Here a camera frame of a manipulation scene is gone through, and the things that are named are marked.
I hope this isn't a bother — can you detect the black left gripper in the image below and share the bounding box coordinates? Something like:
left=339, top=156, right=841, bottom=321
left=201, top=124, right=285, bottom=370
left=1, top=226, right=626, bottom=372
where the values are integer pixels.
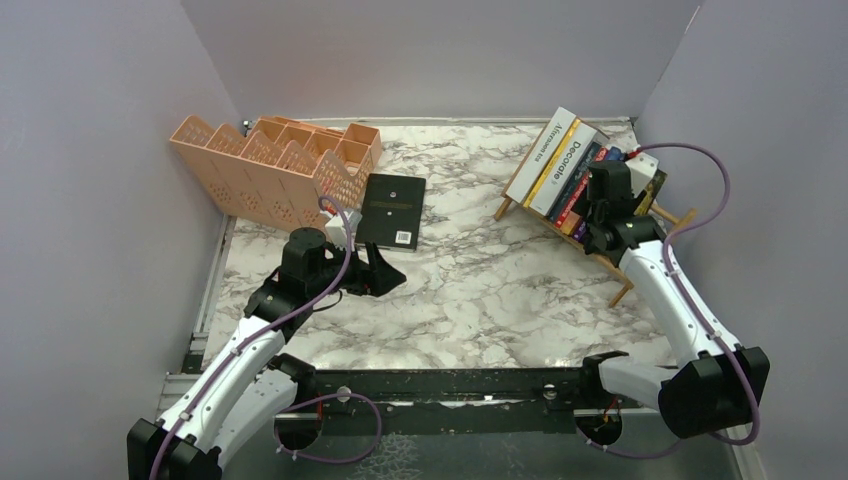
left=308, top=237, right=406, bottom=298

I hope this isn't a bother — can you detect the Little Women book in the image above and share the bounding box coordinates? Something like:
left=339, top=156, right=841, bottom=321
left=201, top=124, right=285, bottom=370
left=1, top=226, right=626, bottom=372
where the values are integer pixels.
left=546, top=141, right=601, bottom=223

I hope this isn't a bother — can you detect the black hardcover book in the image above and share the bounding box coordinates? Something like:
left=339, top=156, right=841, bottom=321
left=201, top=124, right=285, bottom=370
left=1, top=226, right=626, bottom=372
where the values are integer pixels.
left=355, top=173, right=426, bottom=252

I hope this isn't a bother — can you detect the dark green thin book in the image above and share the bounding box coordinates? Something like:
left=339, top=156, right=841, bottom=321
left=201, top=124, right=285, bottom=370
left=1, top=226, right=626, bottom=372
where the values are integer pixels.
left=633, top=169, right=667, bottom=216

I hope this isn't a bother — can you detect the red comic paperback book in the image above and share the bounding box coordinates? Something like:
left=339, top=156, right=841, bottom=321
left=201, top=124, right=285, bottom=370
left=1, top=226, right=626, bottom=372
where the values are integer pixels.
left=554, top=147, right=608, bottom=229

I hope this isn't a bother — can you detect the brown Decorate Furniture book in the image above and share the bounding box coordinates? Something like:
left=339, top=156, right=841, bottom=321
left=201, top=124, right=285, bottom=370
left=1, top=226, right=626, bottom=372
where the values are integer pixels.
left=529, top=122, right=607, bottom=216

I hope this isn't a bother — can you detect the yellow Little Prince book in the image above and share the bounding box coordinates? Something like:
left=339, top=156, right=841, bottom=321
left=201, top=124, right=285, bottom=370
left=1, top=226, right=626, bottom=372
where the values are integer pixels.
left=522, top=117, right=582, bottom=209

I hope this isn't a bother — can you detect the white Afternoon Tea book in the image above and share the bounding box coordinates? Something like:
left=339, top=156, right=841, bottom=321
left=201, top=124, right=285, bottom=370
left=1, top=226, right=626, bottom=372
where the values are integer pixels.
left=503, top=107, right=578, bottom=203

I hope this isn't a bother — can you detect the purple comic paperback book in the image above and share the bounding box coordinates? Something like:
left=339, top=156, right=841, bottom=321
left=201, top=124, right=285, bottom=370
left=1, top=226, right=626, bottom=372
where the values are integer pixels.
left=572, top=222, right=588, bottom=243

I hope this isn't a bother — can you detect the blue Jane Eyre book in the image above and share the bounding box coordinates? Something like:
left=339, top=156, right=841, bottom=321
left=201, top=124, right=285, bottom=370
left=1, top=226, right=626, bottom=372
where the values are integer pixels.
left=560, top=146, right=623, bottom=235

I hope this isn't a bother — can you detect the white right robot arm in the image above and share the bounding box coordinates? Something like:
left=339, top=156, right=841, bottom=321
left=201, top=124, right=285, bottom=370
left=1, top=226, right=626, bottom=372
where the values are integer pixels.
left=576, top=161, right=770, bottom=439

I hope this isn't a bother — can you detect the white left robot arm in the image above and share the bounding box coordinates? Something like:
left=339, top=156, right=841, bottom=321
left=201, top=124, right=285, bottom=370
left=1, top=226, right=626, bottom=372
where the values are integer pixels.
left=127, top=228, right=406, bottom=479

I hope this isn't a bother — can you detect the wooden book rack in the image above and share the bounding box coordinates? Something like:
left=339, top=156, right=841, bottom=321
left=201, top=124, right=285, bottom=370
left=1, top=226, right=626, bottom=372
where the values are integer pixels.
left=494, top=121, right=698, bottom=310

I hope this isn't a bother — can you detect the peach plastic file organizer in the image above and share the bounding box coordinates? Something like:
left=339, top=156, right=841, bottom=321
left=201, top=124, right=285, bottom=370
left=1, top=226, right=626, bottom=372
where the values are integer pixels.
left=170, top=115, right=383, bottom=232

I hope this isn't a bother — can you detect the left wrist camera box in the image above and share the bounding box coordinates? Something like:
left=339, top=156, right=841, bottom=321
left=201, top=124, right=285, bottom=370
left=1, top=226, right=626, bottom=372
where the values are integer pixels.
left=324, top=208, right=362, bottom=249

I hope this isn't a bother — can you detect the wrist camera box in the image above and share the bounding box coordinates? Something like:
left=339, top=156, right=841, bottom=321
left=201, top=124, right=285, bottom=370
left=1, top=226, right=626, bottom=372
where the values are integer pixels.
left=624, top=152, right=660, bottom=197
left=324, top=208, right=362, bottom=249

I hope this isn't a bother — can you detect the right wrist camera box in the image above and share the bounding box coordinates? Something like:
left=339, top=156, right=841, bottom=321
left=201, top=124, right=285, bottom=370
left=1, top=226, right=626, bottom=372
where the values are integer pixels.
left=624, top=152, right=660, bottom=197

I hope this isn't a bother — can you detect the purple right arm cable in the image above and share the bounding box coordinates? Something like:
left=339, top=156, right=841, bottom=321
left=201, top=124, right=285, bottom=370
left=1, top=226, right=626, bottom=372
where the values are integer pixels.
left=574, top=142, right=762, bottom=460

